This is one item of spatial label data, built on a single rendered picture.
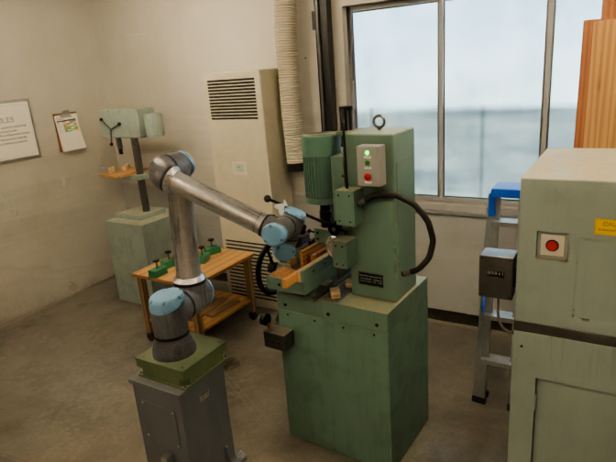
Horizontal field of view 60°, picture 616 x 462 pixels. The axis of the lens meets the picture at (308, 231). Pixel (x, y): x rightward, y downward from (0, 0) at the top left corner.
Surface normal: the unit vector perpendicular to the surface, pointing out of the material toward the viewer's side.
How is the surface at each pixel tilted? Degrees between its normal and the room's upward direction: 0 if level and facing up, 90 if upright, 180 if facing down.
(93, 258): 90
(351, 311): 90
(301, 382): 90
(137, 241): 90
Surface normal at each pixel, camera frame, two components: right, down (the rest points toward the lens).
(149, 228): 0.85, 0.10
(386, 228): -0.55, 0.28
